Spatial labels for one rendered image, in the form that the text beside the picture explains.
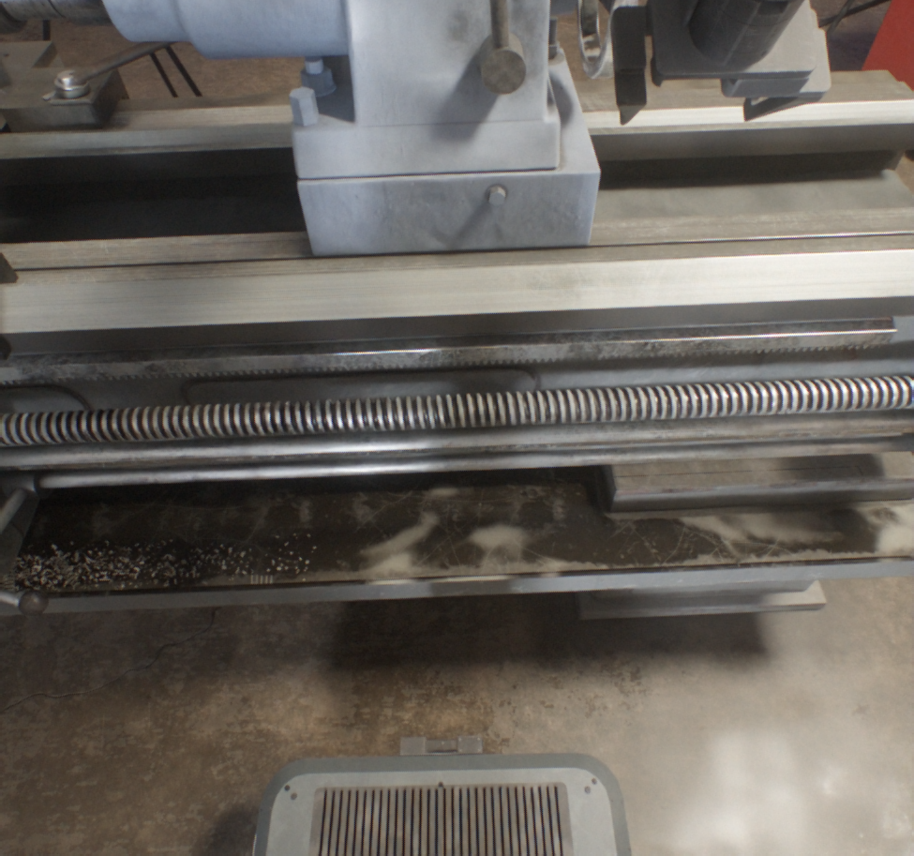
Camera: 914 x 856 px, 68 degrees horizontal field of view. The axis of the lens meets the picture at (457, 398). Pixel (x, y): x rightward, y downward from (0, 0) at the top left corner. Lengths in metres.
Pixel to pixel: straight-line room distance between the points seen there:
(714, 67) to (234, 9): 0.48
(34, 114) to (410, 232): 0.65
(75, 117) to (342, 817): 1.08
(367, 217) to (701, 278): 0.39
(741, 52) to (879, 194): 0.81
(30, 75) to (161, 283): 0.57
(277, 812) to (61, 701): 0.62
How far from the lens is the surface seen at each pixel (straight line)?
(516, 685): 1.41
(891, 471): 1.23
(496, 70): 0.73
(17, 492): 1.04
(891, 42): 3.02
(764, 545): 1.16
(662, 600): 1.48
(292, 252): 0.86
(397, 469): 0.90
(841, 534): 1.22
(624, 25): 0.53
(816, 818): 1.48
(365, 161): 0.78
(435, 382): 0.88
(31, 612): 1.02
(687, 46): 0.51
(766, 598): 1.55
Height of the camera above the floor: 1.35
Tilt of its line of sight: 51 degrees down
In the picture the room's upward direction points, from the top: 2 degrees counter-clockwise
